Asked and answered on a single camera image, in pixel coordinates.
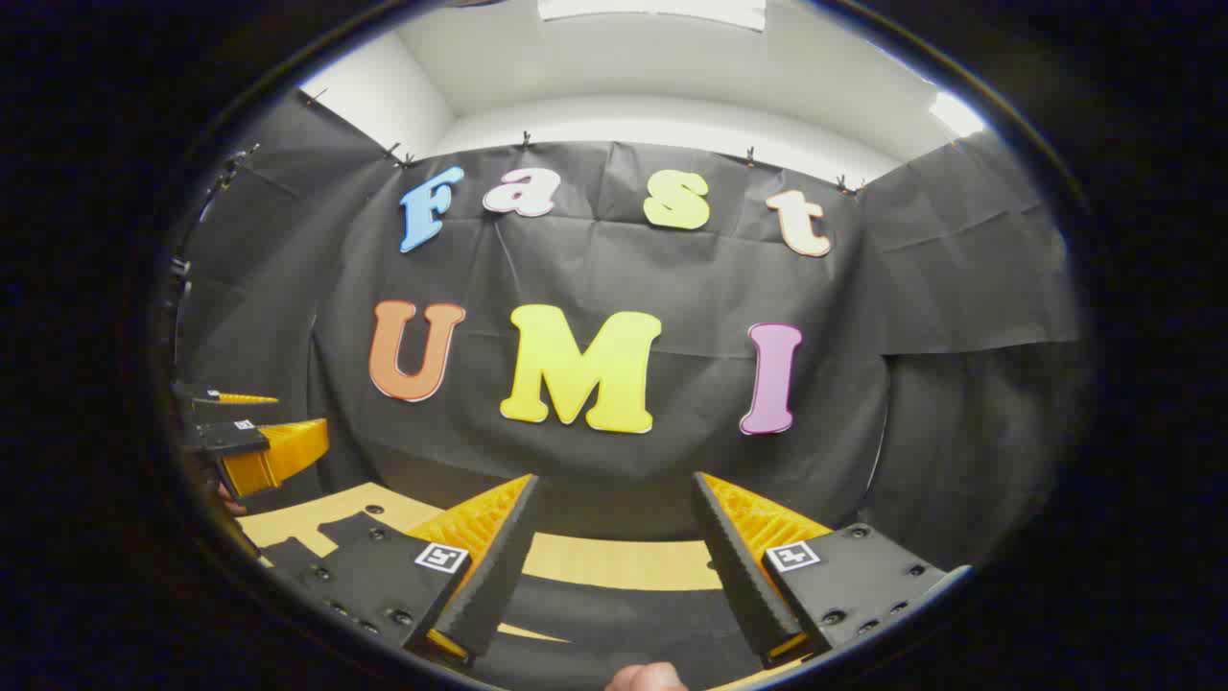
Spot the black backdrop cloth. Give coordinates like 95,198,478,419
173,91,1085,577

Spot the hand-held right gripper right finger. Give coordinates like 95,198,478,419
693,472,949,670

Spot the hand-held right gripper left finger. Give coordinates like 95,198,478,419
261,474,540,668

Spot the ceiling light panel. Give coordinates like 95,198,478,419
929,91,987,137

